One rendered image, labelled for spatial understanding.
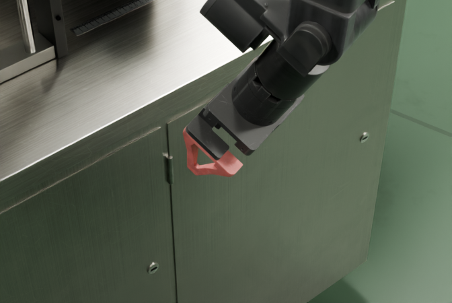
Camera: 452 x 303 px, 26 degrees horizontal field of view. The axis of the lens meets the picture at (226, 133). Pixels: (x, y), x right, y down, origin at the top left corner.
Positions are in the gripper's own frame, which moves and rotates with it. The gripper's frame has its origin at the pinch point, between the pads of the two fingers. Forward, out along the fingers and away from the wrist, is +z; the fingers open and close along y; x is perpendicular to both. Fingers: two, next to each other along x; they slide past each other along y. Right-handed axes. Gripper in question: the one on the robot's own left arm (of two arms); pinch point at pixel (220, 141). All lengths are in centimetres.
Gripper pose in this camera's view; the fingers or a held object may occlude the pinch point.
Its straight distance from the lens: 106.9
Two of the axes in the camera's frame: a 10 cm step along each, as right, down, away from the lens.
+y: -5.5, 5.7, -6.1
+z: -4.1, 4.5, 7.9
